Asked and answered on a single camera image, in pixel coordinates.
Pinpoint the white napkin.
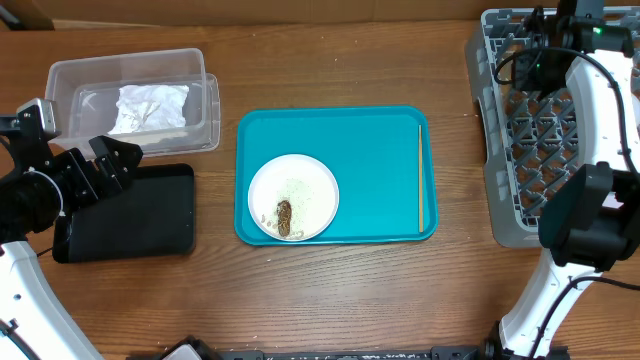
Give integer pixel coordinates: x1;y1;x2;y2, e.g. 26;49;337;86
108;85;189;135

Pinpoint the black plastic tray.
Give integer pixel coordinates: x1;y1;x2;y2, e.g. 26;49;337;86
52;164;195;263

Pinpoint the large white plate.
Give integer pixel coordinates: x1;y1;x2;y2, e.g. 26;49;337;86
247;154;340;243

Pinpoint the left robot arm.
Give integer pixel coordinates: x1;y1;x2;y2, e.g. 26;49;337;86
1;117;142;359

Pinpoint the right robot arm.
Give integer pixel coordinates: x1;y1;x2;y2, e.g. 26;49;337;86
466;1;639;359

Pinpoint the grey dishwasher rack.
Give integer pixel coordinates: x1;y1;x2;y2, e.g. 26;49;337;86
463;5;640;249

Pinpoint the clear plastic bin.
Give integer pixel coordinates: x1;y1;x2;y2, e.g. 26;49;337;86
46;48;221;158

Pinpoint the brown cardboard backdrop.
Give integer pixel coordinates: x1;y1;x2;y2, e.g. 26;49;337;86
0;0;640;31

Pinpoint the brown food scrap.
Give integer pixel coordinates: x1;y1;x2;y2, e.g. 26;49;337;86
276;200;292;237

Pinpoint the teal serving tray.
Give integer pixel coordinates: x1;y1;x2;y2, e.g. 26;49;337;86
234;106;439;246

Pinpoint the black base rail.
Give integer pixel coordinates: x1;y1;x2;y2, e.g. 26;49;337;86
127;335;571;360

